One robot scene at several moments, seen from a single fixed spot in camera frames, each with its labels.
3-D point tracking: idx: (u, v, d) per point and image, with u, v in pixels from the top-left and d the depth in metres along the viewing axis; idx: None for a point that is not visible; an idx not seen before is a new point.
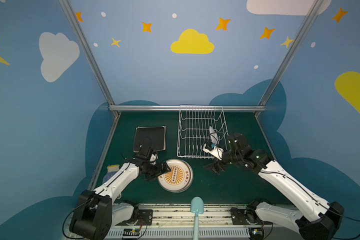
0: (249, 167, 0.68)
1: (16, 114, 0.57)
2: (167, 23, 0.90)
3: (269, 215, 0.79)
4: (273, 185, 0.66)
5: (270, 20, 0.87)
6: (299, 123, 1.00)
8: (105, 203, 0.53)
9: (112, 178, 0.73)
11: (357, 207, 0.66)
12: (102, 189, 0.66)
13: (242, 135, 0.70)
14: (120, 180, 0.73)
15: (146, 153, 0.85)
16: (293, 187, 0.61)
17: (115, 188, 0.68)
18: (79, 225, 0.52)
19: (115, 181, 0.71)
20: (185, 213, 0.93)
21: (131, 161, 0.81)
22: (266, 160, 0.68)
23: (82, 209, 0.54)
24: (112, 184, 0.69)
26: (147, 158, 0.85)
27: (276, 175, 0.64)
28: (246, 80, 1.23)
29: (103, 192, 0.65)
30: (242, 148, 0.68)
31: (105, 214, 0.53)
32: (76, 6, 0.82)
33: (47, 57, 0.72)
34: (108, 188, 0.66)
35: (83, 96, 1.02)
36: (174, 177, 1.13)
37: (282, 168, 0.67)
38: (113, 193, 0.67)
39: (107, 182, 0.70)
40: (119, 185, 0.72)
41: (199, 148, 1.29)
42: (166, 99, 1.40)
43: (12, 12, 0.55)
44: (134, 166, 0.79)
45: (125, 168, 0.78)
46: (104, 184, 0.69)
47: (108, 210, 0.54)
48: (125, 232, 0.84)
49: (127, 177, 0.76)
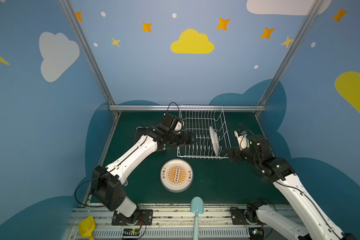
0: (265, 174, 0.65)
1: (15, 114, 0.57)
2: (167, 23, 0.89)
3: (270, 220, 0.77)
4: (286, 198, 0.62)
5: (270, 20, 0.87)
6: (299, 123, 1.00)
8: (114, 183, 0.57)
9: (125, 155, 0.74)
11: (357, 207, 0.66)
12: (114, 167, 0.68)
13: (266, 139, 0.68)
14: (133, 157, 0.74)
15: (170, 124, 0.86)
16: (308, 207, 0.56)
17: (126, 168, 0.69)
18: (95, 193, 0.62)
19: (128, 158, 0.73)
20: (185, 213, 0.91)
21: (149, 135, 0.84)
22: (286, 172, 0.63)
23: (95, 183, 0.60)
24: (124, 162, 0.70)
26: (170, 129, 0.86)
27: (292, 189, 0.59)
28: (246, 80, 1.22)
29: (113, 170, 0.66)
30: (263, 153, 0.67)
31: (115, 193, 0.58)
32: (76, 6, 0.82)
33: (47, 57, 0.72)
34: (119, 167, 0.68)
35: (83, 96, 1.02)
36: (177, 177, 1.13)
37: (301, 184, 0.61)
38: (124, 171, 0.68)
39: (120, 160, 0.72)
40: (132, 164, 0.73)
41: (199, 148, 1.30)
42: (166, 99, 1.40)
43: (12, 12, 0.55)
44: (151, 140, 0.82)
45: (141, 143, 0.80)
46: (116, 162, 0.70)
47: (118, 190, 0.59)
48: (125, 232, 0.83)
49: (142, 153, 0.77)
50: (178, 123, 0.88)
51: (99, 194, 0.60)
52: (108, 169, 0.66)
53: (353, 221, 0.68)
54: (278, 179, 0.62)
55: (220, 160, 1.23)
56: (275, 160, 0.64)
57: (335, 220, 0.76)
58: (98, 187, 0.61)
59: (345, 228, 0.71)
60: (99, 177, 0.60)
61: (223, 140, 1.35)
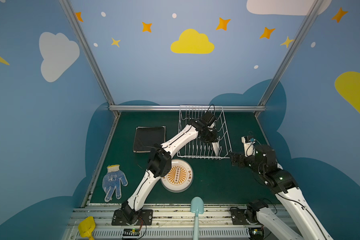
0: (268, 185, 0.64)
1: (15, 114, 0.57)
2: (167, 23, 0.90)
3: (270, 224, 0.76)
4: (288, 210, 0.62)
5: (270, 20, 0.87)
6: (299, 122, 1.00)
8: (167, 157, 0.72)
9: (175, 137, 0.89)
11: (356, 207, 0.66)
12: (166, 145, 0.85)
13: (273, 150, 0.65)
14: (181, 139, 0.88)
15: (209, 120, 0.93)
16: (309, 221, 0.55)
17: (175, 147, 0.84)
18: (150, 162, 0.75)
19: (177, 140, 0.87)
20: (185, 213, 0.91)
21: (192, 125, 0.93)
22: (289, 185, 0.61)
23: (153, 154, 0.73)
24: (174, 143, 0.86)
26: (208, 125, 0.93)
27: (293, 203, 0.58)
28: (246, 80, 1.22)
29: (167, 148, 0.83)
30: (268, 164, 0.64)
31: (167, 164, 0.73)
32: (76, 6, 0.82)
33: (47, 57, 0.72)
34: (170, 146, 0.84)
35: (82, 96, 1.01)
36: (177, 177, 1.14)
37: (304, 198, 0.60)
38: (174, 150, 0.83)
39: (171, 140, 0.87)
40: (180, 144, 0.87)
41: (199, 148, 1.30)
42: (166, 99, 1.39)
43: (12, 12, 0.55)
44: (194, 129, 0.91)
45: (186, 131, 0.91)
46: (168, 142, 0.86)
47: (169, 163, 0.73)
48: (125, 232, 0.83)
49: (186, 139, 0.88)
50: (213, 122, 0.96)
51: (154, 163, 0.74)
52: (163, 145, 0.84)
53: (351, 221, 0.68)
54: (280, 191, 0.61)
55: (220, 160, 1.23)
56: (279, 172, 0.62)
57: (334, 220, 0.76)
58: (154, 158, 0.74)
59: (343, 228, 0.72)
60: (157, 150, 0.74)
61: (223, 140, 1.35)
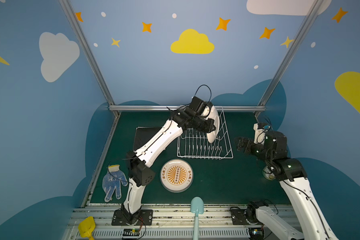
0: (273, 172, 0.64)
1: (15, 114, 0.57)
2: (167, 23, 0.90)
3: (267, 219, 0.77)
4: (290, 198, 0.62)
5: (270, 20, 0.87)
6: (299, 123, 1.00)
8: (141, 167, 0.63)
9: (152, 140, 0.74)
11: (356, 207, 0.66)
12: (141, 152, 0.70)
13: (284, 137, 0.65)
14: (159, 142, 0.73)
15: (197, 109, 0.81)
16: (311, 212, 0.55)
17: (152, 153, 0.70)
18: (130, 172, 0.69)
19: (154, 144, 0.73)
20: (185, 213, 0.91)
21: (173, 119, 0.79)
22: (297, 174, 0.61)
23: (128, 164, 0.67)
24: (151, 147, 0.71)
26: (197, 114, 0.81)
27: (298, 192, 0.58)
28: (246, 80, 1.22)
29: (141, 155, 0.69)
30: (277, 150, 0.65)
31: (144, 174, 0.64)
32: (76, 6, 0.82)
33: (47, 57, 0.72)
34: (146, 152, 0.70)
35: (82, 97, 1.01)
36: (177, 177, 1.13)
37: (310, 189, 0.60)
38: (151, 156, 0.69)
39: (147, 145, 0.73)
40: (159, 148, 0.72)
41: (199, 148, 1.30)
42: (166, 99, 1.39)
43: (12, 12, 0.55)
44: (176, 126, 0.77)
45: (165, 129, 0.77)
46: (144, 147, 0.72)
47: (146, 173, 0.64)
48: (125, 232, 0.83)
49: (167, 138, 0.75)
50: (204, 108, 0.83)
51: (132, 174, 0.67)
52: (137, 153, 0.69)
53: (352, 222, 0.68)
54: (286, 179, 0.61)
55: (220, 161, 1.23)
56: (288, 160, 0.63)
57: (334, 220, 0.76)
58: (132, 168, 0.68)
59: (343, 228, 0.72)
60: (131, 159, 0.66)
61: (223, 140, 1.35)
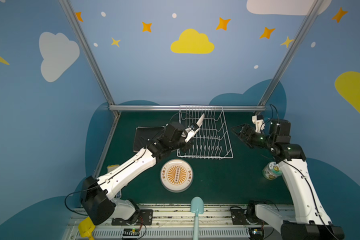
0: (273, 152, 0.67)
1: (16, 114, 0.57)
2: (167, 23, 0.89)
3: (263, 212, 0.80)
4: (285, 178, 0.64)
5: (270, 20, 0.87)
6: (299, 123, 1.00)
8: (100, 199, 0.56)
9: (120, 168, 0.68)
11: (357, 207, 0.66)
12: (105, 180, 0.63)
13: (288, 123, 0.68)
14: (127, 171, 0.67)
15: (172, 138, 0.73)
16: (304, 189, 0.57)
17: (118, 183, 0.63)
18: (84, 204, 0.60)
19: (121, 172, 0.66)
20: (185, 213, 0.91)
21: (148, 149, 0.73)
22: (296, 156, 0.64)
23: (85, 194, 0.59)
24: (117, 176, 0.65)
26: (172, 141, 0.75)
27: (294, 171, 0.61)
28: (246, 80, 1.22)
29: (104, 184, 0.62)
30: (279, 134, 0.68)
31: (102, 207, 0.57)
32: (76, 6, 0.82)
33: (47, 57, 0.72)
34: (110, 181, 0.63)
35: (82, 97, 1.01)
36: (177, 177, 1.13)
37: (307, 171, 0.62)
38: (115, 186, 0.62)
39: (113, 172, 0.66)
40: (126, 178, 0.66)
41: (199, 148, 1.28)
42: (166, 99, 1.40)
43: (12, 12, 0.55)
44: (149, 156, 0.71)
45: (138, 157, 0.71)
46: (110, 174, 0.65)
47: (105, 206, 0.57)
48: (125, 232, 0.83)
49: (137, 168, 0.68)
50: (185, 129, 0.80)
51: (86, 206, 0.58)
52: (100, 180, 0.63)
53: (352, 222, 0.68)
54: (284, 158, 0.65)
55: (220, 161, 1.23)
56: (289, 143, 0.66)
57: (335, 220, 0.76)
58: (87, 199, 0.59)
59: (344, 228, 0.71)
60: (89, 188, 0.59)
61: (223, 140, 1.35)
